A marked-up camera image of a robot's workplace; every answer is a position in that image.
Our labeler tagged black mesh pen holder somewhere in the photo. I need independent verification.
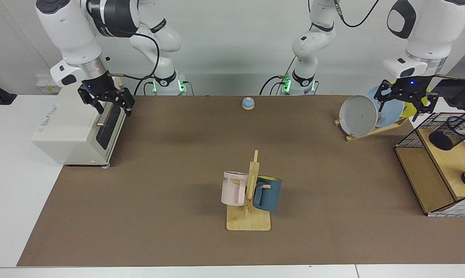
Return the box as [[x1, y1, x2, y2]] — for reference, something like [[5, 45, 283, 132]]
[[428, 116, 465, 151]]

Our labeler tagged light blue plate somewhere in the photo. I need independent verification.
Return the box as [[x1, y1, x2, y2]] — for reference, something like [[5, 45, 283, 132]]
[[365, 86, 404, 128]]

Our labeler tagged yellow plate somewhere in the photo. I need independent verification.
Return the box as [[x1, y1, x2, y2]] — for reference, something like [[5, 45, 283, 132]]
[[400, 87, 429, 119]]

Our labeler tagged grey plate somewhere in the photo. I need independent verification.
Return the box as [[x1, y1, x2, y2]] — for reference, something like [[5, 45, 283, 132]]
[[339, 95, 379, 136]]

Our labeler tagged black bulky equipment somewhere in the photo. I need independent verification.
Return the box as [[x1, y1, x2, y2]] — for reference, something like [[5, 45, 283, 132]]
[[429, 75, 465, 114]]

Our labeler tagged wooden plate rack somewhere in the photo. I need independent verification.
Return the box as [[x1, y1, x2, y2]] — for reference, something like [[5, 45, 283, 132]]
[[335, 116, 409, 142]]

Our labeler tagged pale toaster oven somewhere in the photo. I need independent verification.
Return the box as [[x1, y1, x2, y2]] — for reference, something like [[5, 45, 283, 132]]
[[32, 77, 132, 169]]

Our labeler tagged black stand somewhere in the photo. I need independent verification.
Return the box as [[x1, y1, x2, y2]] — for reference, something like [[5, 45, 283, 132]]
[[0, 73, 17, 105]]

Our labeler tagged brown table cloth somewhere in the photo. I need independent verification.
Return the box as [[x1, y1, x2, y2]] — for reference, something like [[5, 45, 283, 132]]
[[17, 95, 465, 267]]

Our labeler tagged pink cup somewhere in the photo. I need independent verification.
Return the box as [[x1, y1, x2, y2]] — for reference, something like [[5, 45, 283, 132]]
[[221, 171, 249, 207]]

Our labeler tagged dark blue cup yellow inside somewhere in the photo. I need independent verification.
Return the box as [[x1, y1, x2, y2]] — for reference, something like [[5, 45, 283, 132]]
[[252, 176, 282, 212]]

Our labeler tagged wooden cup stand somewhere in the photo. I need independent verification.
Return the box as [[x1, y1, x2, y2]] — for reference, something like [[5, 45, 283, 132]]
[[227, 150, 272, 231]]

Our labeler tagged black base cable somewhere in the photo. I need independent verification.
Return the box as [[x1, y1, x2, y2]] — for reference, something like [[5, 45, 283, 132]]
[[133, 75, 156, 96], [259, 75, 291, 96]]

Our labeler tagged white wall socket box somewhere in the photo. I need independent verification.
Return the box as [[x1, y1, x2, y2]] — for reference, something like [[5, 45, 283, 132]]
[[36, 75, 59, 94]]

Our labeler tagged wire basket wooden floor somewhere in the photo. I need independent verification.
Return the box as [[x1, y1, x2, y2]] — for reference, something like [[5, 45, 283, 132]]
[[394, 112, 465, 217]]

